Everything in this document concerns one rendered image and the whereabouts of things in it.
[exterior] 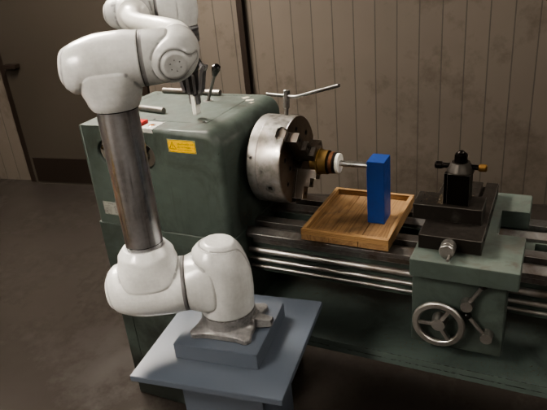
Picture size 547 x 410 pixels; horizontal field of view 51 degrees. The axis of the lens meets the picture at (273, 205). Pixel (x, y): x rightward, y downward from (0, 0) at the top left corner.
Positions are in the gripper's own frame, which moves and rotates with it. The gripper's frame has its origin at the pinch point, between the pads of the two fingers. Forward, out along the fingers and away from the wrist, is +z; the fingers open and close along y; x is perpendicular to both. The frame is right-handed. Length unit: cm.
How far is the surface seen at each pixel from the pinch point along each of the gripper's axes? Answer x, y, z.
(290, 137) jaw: 4.1, 32.8, 11.5
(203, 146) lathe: -13.9, 9.9, 9.9
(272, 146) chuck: -0.7, 28.2, 13.3
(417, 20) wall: 217, 28, 7
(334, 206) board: 18, 42, 42
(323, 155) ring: 9.6, 42.2, 19.2
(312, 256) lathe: -4, 41, 52
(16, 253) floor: 66, -208, 131
